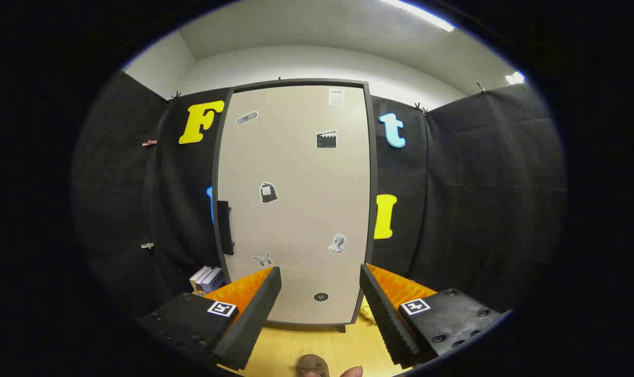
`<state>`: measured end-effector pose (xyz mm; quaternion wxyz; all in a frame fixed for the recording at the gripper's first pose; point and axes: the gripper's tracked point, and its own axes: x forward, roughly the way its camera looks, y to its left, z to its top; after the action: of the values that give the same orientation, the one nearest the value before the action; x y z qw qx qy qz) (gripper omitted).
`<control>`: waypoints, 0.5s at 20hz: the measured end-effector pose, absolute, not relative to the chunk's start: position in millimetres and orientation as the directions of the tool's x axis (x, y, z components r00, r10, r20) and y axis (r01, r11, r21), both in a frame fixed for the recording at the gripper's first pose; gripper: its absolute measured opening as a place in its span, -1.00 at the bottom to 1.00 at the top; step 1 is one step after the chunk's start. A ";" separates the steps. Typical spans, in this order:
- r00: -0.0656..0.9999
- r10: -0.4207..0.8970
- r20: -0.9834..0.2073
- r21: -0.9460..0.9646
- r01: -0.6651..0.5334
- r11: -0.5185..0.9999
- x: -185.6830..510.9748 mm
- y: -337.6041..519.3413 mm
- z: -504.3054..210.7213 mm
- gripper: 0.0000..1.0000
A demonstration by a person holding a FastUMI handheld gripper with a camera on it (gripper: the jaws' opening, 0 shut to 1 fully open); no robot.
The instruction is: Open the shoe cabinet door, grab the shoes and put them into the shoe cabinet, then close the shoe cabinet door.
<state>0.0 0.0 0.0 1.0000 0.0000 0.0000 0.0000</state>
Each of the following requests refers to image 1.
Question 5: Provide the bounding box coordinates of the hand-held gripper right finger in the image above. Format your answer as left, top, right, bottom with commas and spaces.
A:
360, 263, 512, 367

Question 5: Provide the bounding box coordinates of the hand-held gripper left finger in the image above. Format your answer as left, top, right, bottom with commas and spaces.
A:
134, 266, 283, 371

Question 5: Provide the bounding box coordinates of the brown shoe with bow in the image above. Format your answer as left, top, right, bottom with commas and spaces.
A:
297, 354, 330, 377

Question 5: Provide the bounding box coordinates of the beige shoe cabinet door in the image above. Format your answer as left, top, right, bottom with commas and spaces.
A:
216, 85, 373, 325

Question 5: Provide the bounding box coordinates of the grey shoe cabinet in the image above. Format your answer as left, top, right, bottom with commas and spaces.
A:
212, 79, 379, 334

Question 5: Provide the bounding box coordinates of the pale blue book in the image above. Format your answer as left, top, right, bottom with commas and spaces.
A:
196, 267, 220, 295

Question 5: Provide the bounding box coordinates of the white book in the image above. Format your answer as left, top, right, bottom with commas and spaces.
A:
190, 265, 213, 294

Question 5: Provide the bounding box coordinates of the black backdrop cloth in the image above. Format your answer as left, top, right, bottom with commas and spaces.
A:
71, 71, 568, 325

